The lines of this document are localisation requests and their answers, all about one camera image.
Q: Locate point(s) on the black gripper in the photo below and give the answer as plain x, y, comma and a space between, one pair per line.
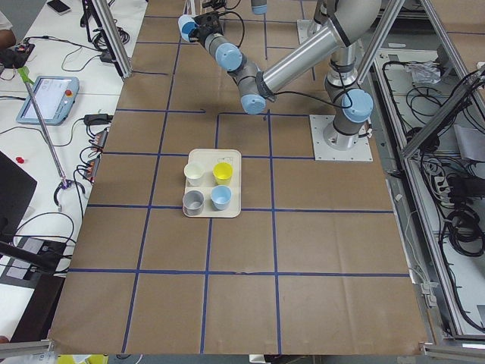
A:
200, 35

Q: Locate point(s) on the yellow plastic cup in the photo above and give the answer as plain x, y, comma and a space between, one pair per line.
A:
223, 172

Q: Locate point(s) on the pale green plastic cup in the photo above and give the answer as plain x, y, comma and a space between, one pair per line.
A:
194, 173

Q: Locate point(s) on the light blue plastic cup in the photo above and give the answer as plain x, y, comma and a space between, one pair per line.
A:
221, 196

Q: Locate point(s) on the grey plastic cup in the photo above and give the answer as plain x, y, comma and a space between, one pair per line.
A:
193, 203

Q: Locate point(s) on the cream plastic tray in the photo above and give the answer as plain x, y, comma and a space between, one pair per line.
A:
209, 158

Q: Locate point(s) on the black power adapter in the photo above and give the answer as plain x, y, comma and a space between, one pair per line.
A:
97, 119

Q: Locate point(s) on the green plastic printed part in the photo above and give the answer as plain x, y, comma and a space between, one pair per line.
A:
24, 74

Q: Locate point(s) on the long metal rod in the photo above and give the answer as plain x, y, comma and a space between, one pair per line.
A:
45, 132

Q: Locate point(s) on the person in white shirt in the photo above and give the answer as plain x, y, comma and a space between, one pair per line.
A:
9, 58

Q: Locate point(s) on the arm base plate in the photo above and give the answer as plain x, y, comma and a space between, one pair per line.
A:
331, 146
307, 32

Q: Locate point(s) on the aluminium frame post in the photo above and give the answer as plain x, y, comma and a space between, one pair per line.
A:
112, 38

